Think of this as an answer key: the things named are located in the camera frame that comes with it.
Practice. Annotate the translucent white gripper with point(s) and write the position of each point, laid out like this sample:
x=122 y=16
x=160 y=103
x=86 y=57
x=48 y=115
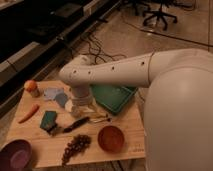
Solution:
x=82 y=101

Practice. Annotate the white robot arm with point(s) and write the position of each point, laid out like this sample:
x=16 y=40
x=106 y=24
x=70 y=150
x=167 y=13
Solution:
x=178 y=111

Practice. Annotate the teal sponge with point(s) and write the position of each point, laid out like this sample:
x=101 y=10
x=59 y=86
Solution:
x=49 y=120

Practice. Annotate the red-brown bowl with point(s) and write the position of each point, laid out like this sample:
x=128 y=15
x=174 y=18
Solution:
x=111 y=139

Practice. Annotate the purple bowl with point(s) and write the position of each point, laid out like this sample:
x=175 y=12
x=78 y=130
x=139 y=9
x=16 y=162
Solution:
x=15 y=156

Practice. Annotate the light blue cloth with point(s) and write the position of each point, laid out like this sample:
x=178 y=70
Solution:
x=56 y=94

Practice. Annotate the green plastic tray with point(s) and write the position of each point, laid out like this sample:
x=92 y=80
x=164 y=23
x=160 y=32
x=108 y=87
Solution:
x=113 y=98

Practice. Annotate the wooden board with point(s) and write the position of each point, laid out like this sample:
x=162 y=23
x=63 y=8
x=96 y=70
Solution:
x=48 y=150

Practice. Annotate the orange carrot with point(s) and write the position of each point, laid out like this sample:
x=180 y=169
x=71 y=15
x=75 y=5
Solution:
x=32 y=111

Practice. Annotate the bunch of dark grapes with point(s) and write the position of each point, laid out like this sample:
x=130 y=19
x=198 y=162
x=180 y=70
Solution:
x=78 y=145

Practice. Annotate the orange-capped bottle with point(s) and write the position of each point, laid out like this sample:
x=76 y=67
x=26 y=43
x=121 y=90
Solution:
x=31 y=87

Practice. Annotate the black office chair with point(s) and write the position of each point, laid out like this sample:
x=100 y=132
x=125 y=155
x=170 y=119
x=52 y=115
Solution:
x=158 y=15

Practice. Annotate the black-handled knife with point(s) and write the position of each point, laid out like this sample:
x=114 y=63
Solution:
x=76 y=124

